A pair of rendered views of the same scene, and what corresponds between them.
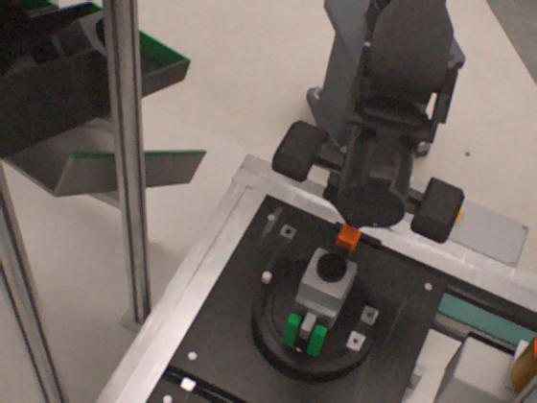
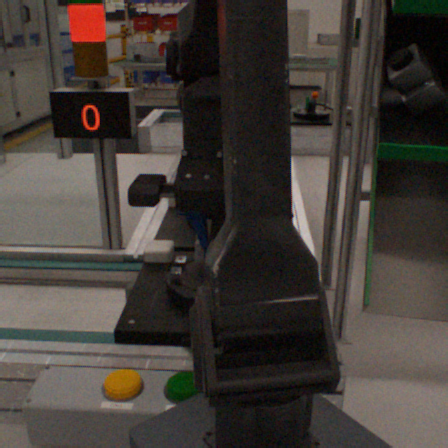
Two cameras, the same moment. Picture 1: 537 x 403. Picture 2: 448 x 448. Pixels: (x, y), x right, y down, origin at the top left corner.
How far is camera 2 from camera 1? 120 cm
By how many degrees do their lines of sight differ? 101
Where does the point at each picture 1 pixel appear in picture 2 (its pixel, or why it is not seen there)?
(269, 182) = not seen: hidden behind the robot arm
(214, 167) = not seen: outside the picture
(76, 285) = (396, 338)
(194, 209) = (369, 413)
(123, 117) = (362, 92)
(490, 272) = (71, 356)
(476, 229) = (86, 383)
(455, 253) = (107, 359)
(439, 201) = (148, 178)
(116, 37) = (371, 19)
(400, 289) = (155, 315)
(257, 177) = not seen: hidden behind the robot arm
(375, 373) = (160, 276)
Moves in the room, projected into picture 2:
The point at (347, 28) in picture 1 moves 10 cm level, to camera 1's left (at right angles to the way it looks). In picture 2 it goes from (328, 412) to (438, 390)
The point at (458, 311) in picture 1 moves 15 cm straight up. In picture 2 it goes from (99, 336) to (88, 234)
